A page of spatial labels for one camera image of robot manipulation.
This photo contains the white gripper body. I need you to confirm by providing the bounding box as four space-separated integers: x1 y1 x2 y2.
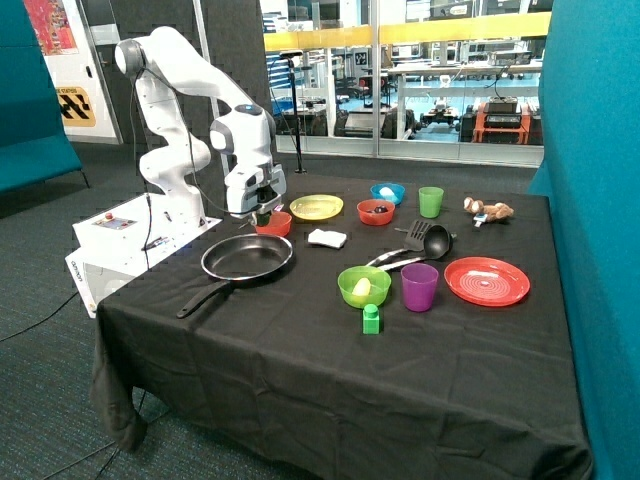
224 164 287 215

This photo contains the green toy capsicum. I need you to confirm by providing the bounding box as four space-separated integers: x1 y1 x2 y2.
257 212 271 227

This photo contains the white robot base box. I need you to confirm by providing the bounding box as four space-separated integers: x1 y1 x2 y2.
65 193 221 318

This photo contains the yellow plastic plate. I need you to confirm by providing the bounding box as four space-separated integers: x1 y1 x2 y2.
289 194 344 221

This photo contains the red plastic plate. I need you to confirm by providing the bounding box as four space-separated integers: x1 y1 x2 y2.
444 257 530 307

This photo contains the red plastic bowl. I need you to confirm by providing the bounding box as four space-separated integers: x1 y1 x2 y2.
357 199 395 226
255 211 292 237

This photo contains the black frying pan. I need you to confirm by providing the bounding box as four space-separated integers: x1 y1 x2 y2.
176 233 294 319

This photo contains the white folded sponge cloth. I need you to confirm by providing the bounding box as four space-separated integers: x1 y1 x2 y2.
307 229 347 249

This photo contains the dark toy eggplant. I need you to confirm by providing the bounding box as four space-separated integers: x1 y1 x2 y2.
368 205 389 214

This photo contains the white object in blue bowl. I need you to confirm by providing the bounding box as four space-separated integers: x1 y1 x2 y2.
378 187 399 205

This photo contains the green plastic bowl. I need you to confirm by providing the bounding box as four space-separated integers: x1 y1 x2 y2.
337 266 392 309

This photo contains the yellow toy food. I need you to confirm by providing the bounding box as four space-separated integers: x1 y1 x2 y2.
352 277 371 297

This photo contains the blue plastic bowl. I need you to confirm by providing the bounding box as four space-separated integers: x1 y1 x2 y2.
370 183 405 206

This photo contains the black slotted spatula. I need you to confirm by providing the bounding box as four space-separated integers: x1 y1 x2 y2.
367 219 431 266

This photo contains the green toy block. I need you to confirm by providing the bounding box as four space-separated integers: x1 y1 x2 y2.
362 303 381 335

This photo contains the black tablecloth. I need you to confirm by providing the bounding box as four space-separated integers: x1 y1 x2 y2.
90 174 594 479

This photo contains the green plastic cup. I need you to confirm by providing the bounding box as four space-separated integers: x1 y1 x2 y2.
418 186 444 219

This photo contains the purple plastic cup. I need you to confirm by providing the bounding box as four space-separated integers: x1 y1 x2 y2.
400 263 439 312

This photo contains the black ladle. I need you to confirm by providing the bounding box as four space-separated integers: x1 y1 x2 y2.
380 224 457 271

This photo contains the brown plush toy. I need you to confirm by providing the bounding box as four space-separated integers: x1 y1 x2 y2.
463 197 514 223

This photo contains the teal sofa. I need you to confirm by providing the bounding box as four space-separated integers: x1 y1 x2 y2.
1 0 83 193

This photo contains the orange mobile robot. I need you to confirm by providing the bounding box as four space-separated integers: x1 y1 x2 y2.
472 97 531 145

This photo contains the teal partition panel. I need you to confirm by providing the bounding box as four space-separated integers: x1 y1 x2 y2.
530 1 639 479

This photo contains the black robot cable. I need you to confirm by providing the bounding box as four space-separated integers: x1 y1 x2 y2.
128 64 246 274

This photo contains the black camera tripod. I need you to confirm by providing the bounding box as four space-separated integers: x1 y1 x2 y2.
279 49 306 174

